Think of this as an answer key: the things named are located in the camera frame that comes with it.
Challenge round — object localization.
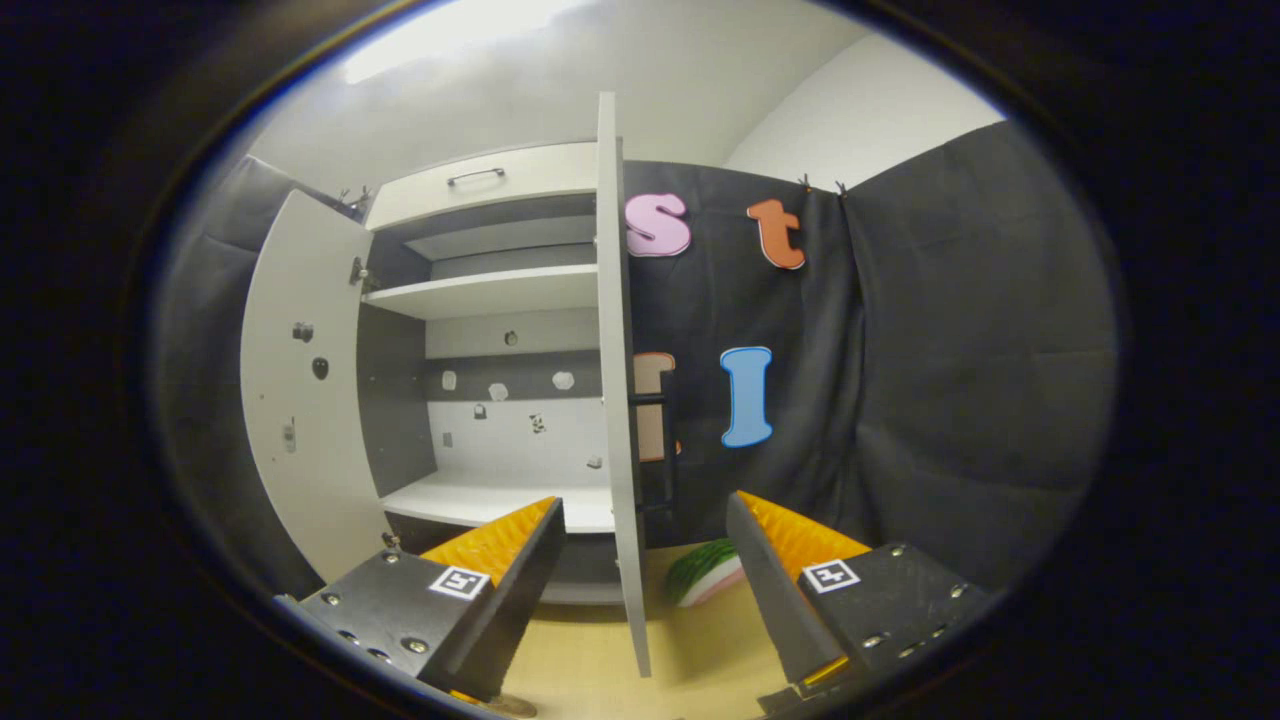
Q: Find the white cabinet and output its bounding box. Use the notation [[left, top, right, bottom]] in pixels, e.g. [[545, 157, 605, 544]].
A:
[[355, 140, 626, 606]]

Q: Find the white cabinet door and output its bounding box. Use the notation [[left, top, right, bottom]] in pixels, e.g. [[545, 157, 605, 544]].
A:
[[240, 190, 393, 586], [596, 92, 683, 679]]

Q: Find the toy watermelon slice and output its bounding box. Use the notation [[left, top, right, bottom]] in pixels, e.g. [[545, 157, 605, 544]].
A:
[[665, 538, 746, 609]]

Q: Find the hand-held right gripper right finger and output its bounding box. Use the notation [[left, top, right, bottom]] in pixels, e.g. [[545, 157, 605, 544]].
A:
[[726, 490, 991, 691]]

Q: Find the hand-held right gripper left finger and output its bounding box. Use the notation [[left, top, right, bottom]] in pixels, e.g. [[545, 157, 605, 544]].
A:
[[275, 497, 566, 703]]

